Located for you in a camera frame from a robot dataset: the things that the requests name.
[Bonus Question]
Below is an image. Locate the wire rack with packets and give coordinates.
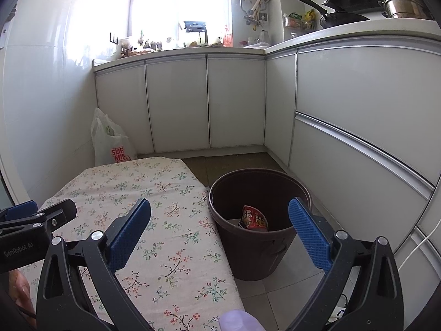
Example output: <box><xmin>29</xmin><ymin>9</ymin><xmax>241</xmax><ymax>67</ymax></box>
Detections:
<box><xmin>284</xmin><ymin>9</ymin><xmax>318</xmax><ymax>31</ymax></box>

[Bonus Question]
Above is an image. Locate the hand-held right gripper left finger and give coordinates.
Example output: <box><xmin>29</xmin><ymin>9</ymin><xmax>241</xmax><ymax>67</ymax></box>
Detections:
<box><xmin>36</xmin><ymin>198</ymin><xmax>152</xmax><ymax>331</ymax></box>

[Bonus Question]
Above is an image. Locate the purple cloth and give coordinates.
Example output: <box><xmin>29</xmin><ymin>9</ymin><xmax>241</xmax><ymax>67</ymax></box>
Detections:
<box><xmin>220</xmin><ymin>309</ymin><xmax>264</xmax><ymax>331</ymax></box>

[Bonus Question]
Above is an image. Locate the white plastic bag red print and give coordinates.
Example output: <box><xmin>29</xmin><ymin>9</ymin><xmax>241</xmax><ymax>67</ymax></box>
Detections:
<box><xmin>90</xmin><ymin>108</ymin><xmax>138</xmax><ymax>167</ymax></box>

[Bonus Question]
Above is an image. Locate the brown plastic bin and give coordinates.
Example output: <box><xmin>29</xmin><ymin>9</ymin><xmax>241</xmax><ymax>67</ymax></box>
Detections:
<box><xmin>207</xmin><ymin>168</ymin><xmax>312</xmax><ymax>281</ymax></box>

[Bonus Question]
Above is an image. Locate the red instant noodle cup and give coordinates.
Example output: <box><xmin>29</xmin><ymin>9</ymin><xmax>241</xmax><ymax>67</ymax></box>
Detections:
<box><xmin>241</xmin><ymin>205</ymin><xmax>269</xmax><ymax>232</ymax></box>

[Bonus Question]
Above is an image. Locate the black dish rack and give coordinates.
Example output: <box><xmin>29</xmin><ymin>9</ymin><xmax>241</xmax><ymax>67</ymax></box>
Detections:
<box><xmin>184</xmin><ymin>21</ymin><xmax>209</xmax><ymax>46</ymax></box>

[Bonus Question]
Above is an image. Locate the white cabinet with drawers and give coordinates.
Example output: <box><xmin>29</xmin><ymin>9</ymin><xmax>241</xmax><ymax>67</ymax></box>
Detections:
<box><xmin>265</xmin><ymin>38</ymin><xmax>441</xmax><ymax>273</ymax></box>

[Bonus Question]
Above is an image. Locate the black wok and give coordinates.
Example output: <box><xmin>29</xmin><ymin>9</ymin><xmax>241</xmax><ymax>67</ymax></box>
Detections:
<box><xmin>294</xmin><ymin>0</ymin><xmax>371</xmax><ymax>30</ymax></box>

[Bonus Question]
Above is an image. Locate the white power strip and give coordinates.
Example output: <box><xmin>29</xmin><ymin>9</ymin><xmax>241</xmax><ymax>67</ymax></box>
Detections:
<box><xmin>329</xmin><ymin>295</ymin><xmax>349</xmax><ymax>319</ymax></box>

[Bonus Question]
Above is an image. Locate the white cable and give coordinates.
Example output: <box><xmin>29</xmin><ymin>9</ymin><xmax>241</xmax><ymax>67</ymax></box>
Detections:
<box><xmin>396</xmin><ymin>228</ymin><xmax>435</xmax><ymax>274</ymax></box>

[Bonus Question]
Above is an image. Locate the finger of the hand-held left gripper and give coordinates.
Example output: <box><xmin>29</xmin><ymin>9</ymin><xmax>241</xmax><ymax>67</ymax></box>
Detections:
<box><xmin>0</xmin><ymin>201</ymin><xmax>38</xmax><ymax>222</ymax></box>
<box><xmin>0</xmin><ymin>199</ymin><xmax>77</xmax><ymax>238</ymax></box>

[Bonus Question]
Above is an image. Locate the bright window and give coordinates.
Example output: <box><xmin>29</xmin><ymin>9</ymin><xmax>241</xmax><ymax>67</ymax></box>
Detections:
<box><xmin>131</xmin><ymin>0</ymin><xmax>238</xmax><ymax>47</ymax></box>

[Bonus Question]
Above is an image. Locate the person's left hand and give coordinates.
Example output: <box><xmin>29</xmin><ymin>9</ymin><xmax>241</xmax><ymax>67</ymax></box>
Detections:
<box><xmin>9</xmin><ymin>271</ymin><xmax>37</xmax><ymax>330</ymax></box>

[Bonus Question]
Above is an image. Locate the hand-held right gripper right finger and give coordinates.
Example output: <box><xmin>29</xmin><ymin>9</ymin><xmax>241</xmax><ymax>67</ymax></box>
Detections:
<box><xmin>287</xmin><ymin>197</ymin><xmax>404</xmax><ymax>331</ymax></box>

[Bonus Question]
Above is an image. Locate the floral tablecloth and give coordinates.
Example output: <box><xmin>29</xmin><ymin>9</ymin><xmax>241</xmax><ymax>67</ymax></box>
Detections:
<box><xmin>17</xmin><ymin>157</ymin><xmax>245</xmax><ymax>331</ymax></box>

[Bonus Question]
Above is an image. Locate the stacked steel pot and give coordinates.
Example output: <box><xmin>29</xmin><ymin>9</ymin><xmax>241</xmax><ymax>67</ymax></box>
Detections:
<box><xmin>379</xmin><ymin>0</ymin><xmax>435</xmax><ymax>19</ymax></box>

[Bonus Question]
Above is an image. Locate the white kitchen countertop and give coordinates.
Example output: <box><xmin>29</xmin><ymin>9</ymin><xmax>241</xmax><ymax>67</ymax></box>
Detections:
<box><xmin>93</xmin><ymin>17</ymin><xmax>441</xmax><ymax>66</ymax></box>

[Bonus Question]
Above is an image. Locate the white cabinet with doors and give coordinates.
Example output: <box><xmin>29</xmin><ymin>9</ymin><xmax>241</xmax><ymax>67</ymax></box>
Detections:
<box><xmin>93</xmin><ymin>53</ymin><xmax>267</xmax><ymax>154</ymax></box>

